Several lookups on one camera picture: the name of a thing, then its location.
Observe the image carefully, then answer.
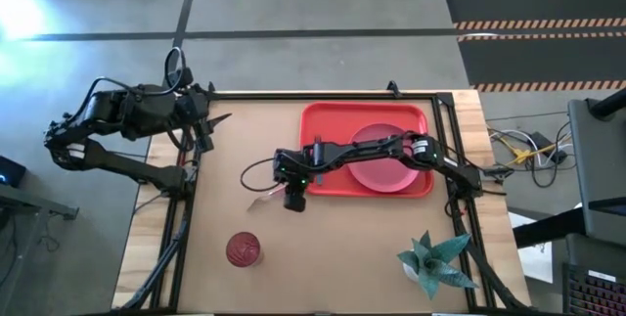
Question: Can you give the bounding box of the black device with blue light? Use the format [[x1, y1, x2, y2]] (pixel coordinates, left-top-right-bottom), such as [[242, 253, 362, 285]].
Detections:
[[0, 155, 28, 189]]

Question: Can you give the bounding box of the backlit black keyboard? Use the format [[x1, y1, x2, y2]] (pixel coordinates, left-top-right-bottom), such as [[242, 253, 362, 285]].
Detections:
[[561, 261, 626, 316]]

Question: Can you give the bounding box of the silver metal fork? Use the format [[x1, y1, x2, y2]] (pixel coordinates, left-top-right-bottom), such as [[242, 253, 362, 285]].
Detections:
[[315, 134, 326, 186]]

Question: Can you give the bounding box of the black pole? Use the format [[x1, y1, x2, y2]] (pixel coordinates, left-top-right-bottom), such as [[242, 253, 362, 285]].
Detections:
[[589, 88, 626, 121]]

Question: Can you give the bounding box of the black table leg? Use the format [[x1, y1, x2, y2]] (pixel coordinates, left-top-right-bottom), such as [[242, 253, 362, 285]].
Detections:
[[512, 205, 588, 249]]

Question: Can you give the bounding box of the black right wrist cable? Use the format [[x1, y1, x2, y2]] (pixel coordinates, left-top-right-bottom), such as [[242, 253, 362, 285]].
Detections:
[[239, 157, 285, 194]]

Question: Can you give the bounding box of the red plastic tray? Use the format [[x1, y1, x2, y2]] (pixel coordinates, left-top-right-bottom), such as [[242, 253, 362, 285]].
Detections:
[[298, 102, 435, 199]]

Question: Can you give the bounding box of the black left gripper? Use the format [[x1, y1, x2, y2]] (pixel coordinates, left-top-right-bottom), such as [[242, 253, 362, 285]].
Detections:
[[184, 80, 233, 155]]

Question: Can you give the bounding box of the iridescent metal spoon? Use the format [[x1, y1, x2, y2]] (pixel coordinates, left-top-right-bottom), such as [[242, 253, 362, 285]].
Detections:
[[246, 186, 288, 213]]

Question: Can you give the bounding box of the artificial green succulent plant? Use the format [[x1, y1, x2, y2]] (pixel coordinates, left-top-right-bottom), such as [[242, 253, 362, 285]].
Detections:
[[396, 230, 480, 302]]

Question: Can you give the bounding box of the black aluminium table frame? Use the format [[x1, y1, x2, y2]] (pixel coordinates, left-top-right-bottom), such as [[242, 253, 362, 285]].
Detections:
[[111, 88, 532, 316]]

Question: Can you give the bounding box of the red round plate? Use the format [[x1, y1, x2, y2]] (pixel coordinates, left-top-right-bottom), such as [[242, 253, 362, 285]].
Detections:
[[347, 122, 422, 194]]

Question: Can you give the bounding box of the black hazard-striped floor mat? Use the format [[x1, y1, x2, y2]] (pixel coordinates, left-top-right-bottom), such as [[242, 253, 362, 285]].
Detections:
[[442, 0, 626, 31], [457, 31, 626, 93]]

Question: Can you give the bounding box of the white paper sheet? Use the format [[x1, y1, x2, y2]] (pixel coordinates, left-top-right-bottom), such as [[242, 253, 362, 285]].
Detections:
[[507, 210, 555, 284]]

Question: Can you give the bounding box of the grey cart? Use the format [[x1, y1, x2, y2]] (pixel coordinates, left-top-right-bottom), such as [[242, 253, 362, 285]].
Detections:
[[566, 96, 626, 248]]

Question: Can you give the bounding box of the black power adapter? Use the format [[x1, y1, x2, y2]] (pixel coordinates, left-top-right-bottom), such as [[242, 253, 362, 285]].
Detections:
[[529, 131, 553, 152]]

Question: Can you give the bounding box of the red translucent plastic cup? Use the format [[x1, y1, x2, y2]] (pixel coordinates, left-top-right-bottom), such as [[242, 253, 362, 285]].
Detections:
[[225, 230, 264, 269]]

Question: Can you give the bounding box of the grey desk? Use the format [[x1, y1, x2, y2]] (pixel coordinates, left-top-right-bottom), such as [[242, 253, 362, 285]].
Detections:
[[0, 183, 80, 222]]

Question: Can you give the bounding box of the yellow floor cable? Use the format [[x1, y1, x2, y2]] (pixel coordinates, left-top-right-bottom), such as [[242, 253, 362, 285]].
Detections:
[[503, 137, 571, 168]]

